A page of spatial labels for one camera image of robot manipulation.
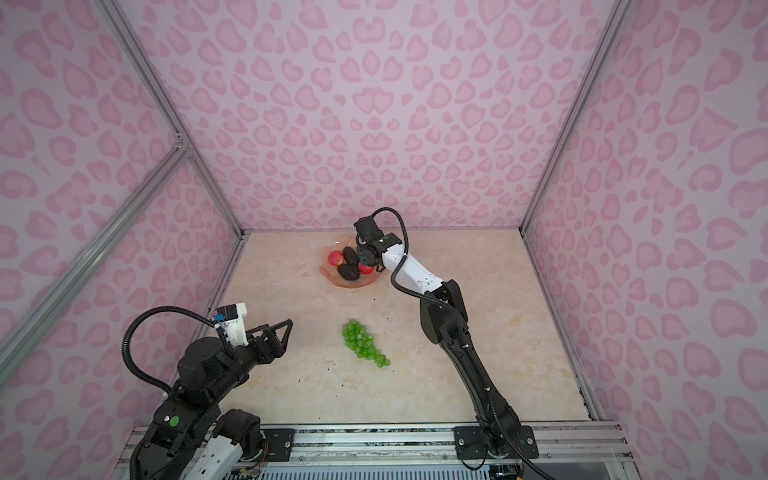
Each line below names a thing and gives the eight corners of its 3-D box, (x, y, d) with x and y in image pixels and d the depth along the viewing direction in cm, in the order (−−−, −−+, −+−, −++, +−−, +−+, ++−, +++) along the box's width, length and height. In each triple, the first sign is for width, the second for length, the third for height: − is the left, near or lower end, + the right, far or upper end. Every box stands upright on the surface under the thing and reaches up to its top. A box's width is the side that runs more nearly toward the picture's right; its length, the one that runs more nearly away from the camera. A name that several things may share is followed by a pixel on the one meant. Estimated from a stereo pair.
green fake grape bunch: (339, 336, 94) (336, 330, 90) (354, 323, 96) (353, 316, 93) (376, 376, 86) (376, 371, 82) (392, 361, 88) (392, 355, 85)
